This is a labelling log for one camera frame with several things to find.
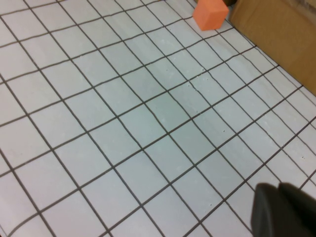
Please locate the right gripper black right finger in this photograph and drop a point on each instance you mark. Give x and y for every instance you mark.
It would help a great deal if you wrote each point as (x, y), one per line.
(303, 207)

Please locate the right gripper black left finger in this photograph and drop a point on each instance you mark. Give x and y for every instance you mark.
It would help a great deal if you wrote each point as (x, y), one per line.
(266, 214)

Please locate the white black-checked tablecloth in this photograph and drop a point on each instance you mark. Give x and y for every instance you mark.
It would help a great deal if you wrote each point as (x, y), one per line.
(123, 123)

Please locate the plain brown cardboard box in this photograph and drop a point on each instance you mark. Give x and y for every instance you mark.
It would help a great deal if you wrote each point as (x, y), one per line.
(284, 32)

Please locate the orange foam cube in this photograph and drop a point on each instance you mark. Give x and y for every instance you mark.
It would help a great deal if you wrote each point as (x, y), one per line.
(209, 14)

